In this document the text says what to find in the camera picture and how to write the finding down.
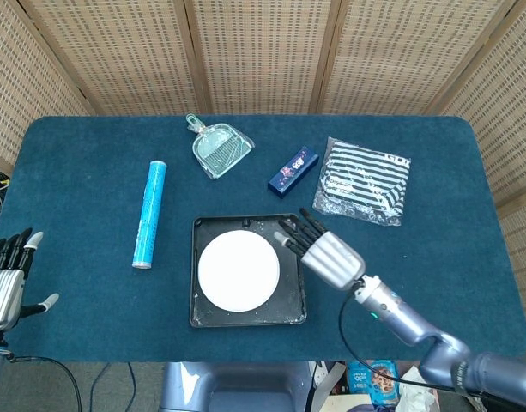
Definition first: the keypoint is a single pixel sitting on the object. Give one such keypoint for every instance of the blue table cloth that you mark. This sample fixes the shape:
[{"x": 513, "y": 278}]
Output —
[{"x": 95, "y": 309}]

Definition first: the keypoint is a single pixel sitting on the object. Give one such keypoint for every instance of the blue cling film roll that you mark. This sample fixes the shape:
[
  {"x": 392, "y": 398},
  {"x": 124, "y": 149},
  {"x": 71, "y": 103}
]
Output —
[{"x": 150, "y": 214}]

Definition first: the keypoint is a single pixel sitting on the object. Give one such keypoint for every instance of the green dustpan in plastic bag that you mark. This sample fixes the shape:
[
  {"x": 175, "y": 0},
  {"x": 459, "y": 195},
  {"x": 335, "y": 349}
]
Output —
[{"x": 219, "y": 150}]

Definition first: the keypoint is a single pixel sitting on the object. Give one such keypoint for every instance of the black square tray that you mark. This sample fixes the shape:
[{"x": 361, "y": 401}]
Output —
[{"x": 245, "y": 317}]

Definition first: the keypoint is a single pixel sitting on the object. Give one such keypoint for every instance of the white round plate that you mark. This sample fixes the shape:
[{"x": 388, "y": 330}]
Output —
[{"x": 239, "y": 271}]

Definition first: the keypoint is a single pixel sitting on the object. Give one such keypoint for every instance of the woven rattan folding screen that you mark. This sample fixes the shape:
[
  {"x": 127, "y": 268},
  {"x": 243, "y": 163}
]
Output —
[{"x": 262, "y": 56}]

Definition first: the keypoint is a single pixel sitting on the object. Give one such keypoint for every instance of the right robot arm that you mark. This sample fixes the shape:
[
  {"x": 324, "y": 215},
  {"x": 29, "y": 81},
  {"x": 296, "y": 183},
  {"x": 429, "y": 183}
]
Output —
[{"x": 438, "y": 343}]

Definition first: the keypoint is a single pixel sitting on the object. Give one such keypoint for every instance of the dark blue printed box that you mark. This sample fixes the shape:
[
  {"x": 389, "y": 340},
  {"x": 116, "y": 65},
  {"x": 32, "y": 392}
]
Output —
[{"x": 293, "y": 173}]

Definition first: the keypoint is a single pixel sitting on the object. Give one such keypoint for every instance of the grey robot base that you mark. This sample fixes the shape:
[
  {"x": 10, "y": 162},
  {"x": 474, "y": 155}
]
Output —
[{"x": 237, "y": 386}]

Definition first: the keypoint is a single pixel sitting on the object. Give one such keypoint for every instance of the striped cloth in plastic bag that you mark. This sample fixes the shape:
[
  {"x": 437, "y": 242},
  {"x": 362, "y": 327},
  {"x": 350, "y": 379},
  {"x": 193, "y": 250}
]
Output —
[{"x": 365, "y": 180}]

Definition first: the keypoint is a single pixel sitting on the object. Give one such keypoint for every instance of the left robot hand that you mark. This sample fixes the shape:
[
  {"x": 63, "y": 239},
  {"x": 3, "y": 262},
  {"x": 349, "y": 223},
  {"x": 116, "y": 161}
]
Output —
[{"x": 7, "y": 279}]

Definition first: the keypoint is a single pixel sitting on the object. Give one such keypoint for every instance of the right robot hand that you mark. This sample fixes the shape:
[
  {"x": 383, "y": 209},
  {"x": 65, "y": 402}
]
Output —
[{"x": 331, "y": 255}]

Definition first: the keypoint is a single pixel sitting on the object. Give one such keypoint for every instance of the blue cookie box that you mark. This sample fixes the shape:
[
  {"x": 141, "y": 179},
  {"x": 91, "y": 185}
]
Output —
[{"x": 374, "y": 382}]

